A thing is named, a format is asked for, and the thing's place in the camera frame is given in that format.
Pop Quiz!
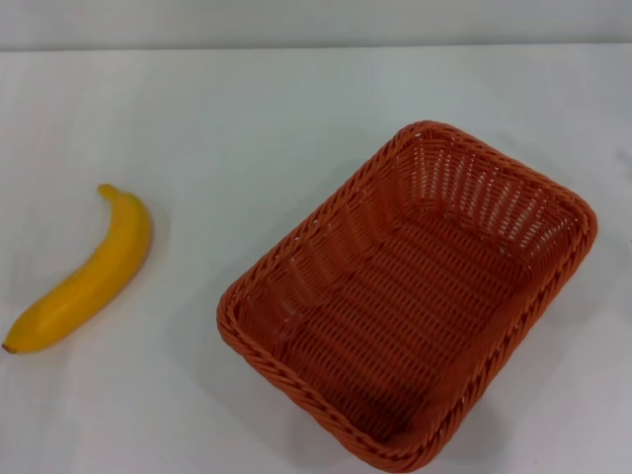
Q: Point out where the orange woven plastic basket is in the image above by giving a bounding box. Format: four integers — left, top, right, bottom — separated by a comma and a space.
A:
215, 120, 599, 474

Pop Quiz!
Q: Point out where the yellow plastic banana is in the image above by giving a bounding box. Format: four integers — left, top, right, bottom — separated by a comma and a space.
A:
1, 183, 154, 356

